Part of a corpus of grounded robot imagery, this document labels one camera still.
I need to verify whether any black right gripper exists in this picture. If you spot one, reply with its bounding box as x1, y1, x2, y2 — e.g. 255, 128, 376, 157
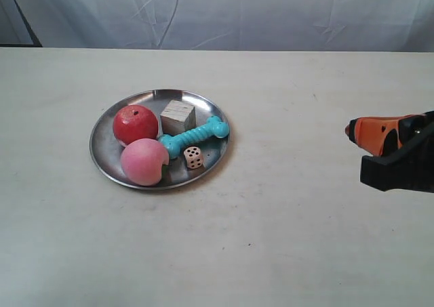
345, 111, 433, 192

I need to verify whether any round silver metal plate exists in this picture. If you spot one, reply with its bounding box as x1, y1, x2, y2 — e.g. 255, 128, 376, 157
90, 89, 230, 190

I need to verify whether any white wrinkled backdrop cloth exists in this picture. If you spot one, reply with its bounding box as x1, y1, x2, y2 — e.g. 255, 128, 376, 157
1, 0, 433, 52

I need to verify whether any teal rubber bone toy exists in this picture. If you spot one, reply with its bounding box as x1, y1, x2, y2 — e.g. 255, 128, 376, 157
158, 115, 230, 159

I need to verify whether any wooden die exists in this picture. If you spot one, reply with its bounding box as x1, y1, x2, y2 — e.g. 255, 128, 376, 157
184, 146, 203, 169

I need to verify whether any light wooden block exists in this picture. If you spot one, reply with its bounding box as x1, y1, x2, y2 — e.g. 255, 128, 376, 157
160, 100, 196, 136

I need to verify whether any pink toy peach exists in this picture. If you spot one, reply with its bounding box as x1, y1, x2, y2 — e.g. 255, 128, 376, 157
120, 138, 170, 186

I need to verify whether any red toy apple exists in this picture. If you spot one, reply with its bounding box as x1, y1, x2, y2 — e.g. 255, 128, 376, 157
113, 104, 159, 147

